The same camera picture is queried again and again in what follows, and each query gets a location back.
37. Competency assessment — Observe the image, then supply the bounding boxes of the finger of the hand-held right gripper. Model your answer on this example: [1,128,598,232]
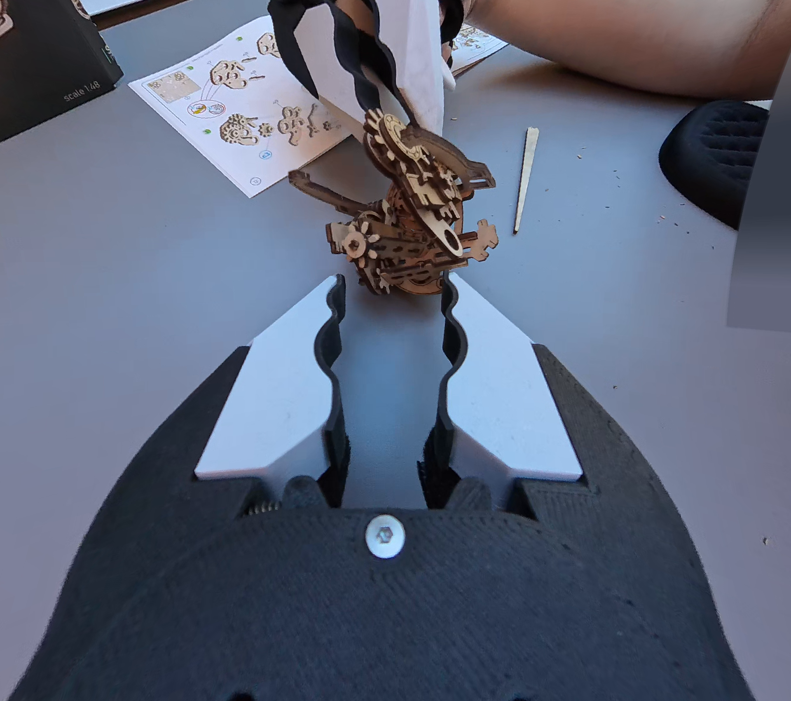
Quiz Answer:
[348,0,448,137]
[294,0,383,125]

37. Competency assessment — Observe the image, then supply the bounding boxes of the wooden mechanical model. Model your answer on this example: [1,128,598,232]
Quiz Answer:
[288,169,500,297]

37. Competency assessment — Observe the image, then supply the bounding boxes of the assembly instruction booklet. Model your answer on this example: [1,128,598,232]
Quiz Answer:
[129,15,510,199]

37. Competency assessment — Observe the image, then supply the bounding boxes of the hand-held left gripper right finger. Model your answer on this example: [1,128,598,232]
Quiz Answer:
[429,272,586,479]

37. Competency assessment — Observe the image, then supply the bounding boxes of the thin wooden strip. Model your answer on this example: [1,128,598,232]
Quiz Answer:
[513,126,540,235]

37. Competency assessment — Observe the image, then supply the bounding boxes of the wooden gear assembly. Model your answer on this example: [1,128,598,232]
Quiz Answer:
[361,108,498,258]

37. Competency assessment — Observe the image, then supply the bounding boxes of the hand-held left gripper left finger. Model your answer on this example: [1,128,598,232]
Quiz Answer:
[193,273,352,481]

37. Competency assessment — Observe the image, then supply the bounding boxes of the black model kit box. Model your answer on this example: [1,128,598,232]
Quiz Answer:
[0,0,124,142]

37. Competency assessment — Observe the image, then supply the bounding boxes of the person's right forearm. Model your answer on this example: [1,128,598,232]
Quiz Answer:
[466,0,791,102]

